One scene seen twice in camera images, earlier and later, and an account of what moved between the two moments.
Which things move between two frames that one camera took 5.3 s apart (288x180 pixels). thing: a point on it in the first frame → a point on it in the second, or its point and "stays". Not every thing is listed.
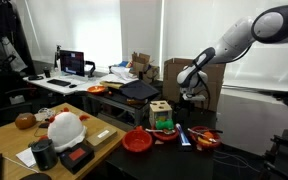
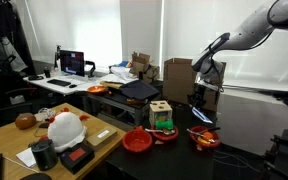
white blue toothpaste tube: x=183 y=137 → x=200 y=115
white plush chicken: x=65 y=128 stays
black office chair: x=6 y=97 stays
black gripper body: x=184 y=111 → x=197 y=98
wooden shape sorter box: x=159 y=108 stays
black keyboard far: x=59 y=82 stays
